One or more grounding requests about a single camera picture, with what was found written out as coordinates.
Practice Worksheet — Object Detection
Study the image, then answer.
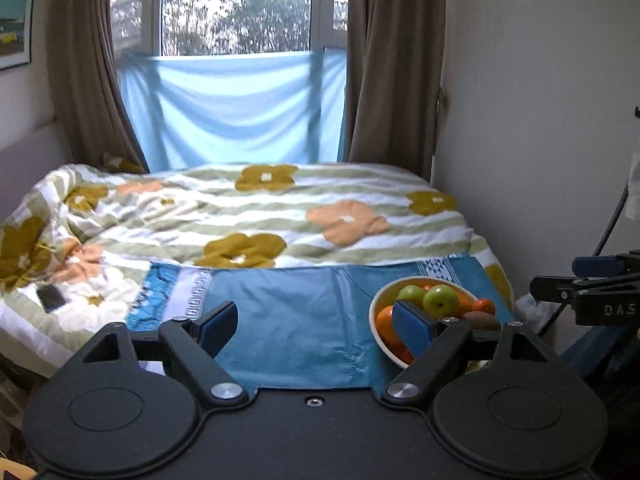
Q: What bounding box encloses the brown kiwi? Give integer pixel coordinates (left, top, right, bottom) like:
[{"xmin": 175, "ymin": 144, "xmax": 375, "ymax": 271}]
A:
[{"xmin": 462, "ymin": 311, "xmax": 501, "ymax": 330}]

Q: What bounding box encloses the green apple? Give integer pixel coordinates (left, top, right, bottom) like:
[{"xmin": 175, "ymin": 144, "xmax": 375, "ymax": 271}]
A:
[
  {"xmin": 422, "ymin": 285, "xmax": 460, "ymax": 320},
  {"xmin": 397, "ymin": 285, "xmax": 426, "ymax": 308}
]

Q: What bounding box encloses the red cherry tomato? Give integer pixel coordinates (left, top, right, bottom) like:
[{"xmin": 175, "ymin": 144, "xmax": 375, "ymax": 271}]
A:
[{"xmin": 394, "ymin": 344, "xmax": 414, "ymax": 365}]

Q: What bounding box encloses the small mandarin orange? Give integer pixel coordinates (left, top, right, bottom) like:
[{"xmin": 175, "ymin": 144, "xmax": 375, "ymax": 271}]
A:
[{"xmin": 471, "ymin": 298, "xmax": 496, "ymax": 316}]

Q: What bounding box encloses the green apple in bowl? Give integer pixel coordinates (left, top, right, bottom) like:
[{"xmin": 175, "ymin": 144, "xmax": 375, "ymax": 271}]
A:
[{"xmin": 422, "ymin": 285, "xmax": 460, "ymax": 320}]

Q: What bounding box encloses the cream ceramic fruit bowl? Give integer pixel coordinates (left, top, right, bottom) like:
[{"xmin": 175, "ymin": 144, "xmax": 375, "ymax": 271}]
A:
[{"xmin": 368, "ymin": 275, "xmax": 504, "ymax": 371}]

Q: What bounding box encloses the blue patterned cloth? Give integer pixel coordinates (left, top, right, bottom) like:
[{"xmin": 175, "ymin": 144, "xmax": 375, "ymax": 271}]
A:
[{"xmin": 126, "ymin": 255, "xmax": 513, "ymax": 390}]

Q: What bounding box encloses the black smartphone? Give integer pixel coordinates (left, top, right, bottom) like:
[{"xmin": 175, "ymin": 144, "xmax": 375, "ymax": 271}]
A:
[{"xmin": 37, "ymin": 284, "xmax": 67, "ymax": 313}]

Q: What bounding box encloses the floral striped duvet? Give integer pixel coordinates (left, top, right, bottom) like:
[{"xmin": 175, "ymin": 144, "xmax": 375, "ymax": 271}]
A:
[{"xmin": 1, "ymin": 164, "xmax": 532, "ymax": 377}]

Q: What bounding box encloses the light blue window sheet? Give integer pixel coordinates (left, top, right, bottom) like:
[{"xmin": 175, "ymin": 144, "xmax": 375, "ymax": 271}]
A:
[{"xmin": 117, "ymin": 50, "xmax": 346, "ymax": 172}]

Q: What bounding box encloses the grey bed headboard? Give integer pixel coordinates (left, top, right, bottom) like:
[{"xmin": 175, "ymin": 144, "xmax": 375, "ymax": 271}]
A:
[{"xmin": 0, "ymin": 122, "xmax": 75, "ymax": 220}]

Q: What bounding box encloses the left brown curtain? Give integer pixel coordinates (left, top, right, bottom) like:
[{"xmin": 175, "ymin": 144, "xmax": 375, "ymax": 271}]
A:
[{"xmin": 47, "ymin": 0, "xmax": 148, "ymax": 171}]

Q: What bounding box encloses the brown curtain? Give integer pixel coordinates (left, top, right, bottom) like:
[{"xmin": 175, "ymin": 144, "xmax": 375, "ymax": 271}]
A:
[
  {"xmin": 47, "ymin": 0, "xmax": 148, "ymax": 171},
  {"xmin": 345, "ymin": 0, "xmax": 446, "ymax": 178}
]

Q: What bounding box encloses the right brown curtain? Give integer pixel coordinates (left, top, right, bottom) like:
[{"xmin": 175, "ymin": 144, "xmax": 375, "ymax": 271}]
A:
[{"xmin": 345, "ymin": 0, "xmax": 446, "ymax": 178}]

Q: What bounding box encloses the framed wall picture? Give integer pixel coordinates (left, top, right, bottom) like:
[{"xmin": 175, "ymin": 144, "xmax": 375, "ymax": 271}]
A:
[{"xmin": 0, "ymin": 0, "xmax": 35, "ymax": 70}]

